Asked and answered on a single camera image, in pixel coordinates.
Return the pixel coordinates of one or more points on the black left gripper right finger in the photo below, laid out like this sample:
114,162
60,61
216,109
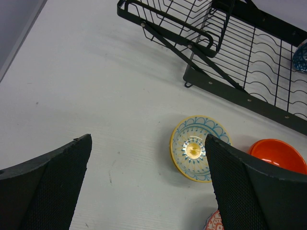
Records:
252,194

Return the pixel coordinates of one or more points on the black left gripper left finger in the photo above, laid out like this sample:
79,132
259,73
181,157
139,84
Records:
42,193

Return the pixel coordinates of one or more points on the red patterned bowl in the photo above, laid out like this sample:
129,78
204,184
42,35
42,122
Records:
214,222

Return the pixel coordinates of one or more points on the orange bowl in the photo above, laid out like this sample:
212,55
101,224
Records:
279,153

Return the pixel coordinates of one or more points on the yellow checkered white bowl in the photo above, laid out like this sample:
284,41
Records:
187,146

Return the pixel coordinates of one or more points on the blue patterned bowl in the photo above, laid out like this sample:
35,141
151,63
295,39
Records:
299,60

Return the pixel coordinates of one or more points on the black wire dish rack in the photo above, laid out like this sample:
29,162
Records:
233,50

